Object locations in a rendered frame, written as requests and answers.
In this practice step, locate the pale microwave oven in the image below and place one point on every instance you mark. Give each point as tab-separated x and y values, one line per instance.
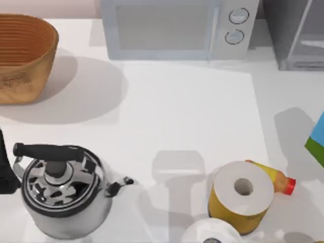
162	27

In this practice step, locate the yellow wrapped paper roll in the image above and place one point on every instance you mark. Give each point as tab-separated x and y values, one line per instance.
240	195

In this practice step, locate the microwave knob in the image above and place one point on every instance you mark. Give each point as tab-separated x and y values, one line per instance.
234	37
238	15

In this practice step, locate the white paper roll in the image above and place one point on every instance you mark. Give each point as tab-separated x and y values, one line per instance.
212	231

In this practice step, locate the yellow bottle with red cap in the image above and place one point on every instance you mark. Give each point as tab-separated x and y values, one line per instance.
278	178

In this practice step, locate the brown woven basket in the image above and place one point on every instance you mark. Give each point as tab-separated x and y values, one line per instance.
22	63

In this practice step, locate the blue and green carton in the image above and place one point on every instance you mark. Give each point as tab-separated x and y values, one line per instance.
316	143

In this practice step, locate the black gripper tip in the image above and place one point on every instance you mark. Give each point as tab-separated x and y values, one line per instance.
3	167

